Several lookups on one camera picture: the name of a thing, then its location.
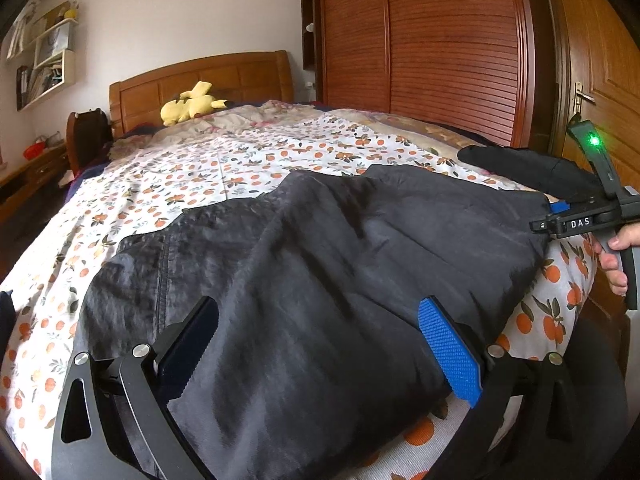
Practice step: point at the wooden slatted wardrobe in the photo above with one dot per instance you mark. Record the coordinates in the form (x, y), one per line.
(425, 50)

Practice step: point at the chair with black backpack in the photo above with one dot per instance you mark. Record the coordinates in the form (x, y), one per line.
(90, 135)

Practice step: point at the white wall shelf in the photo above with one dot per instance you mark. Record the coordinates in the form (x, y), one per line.
(50, 70)

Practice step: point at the red bowl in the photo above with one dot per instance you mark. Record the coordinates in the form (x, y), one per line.
(35, 150)

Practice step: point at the yellow plush toy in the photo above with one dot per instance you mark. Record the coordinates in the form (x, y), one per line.
(185, 107)

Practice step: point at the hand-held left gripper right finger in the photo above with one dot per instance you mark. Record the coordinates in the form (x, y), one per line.
(450, 350)

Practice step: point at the orange floral bed sheet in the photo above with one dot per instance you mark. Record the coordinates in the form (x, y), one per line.
(250, 170)

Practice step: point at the wooden side desk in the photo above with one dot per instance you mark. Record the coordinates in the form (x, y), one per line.
(35, 175)

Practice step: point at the person's right hand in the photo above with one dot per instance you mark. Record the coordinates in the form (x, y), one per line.
(612, 265)

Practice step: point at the pink floral quilt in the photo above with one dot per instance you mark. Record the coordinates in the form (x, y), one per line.
(240, 120)

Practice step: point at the narrow wooden niche shelf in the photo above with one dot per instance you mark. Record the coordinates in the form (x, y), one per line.
(310, 35)

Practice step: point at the wooden headboard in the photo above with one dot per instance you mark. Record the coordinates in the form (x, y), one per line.
(250, 75)

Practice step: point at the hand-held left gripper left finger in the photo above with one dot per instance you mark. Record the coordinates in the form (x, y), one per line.
(192, 345)

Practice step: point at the wooden door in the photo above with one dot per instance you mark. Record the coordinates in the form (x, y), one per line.
(600, 35)

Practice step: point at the brown patterned bed mat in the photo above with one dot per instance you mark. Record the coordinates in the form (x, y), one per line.
(425, 127)

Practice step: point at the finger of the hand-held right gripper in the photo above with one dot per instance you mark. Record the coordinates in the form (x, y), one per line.
(544, 225)
(560, 206)

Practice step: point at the black jacket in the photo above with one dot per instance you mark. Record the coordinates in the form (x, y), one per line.
(325, 270)

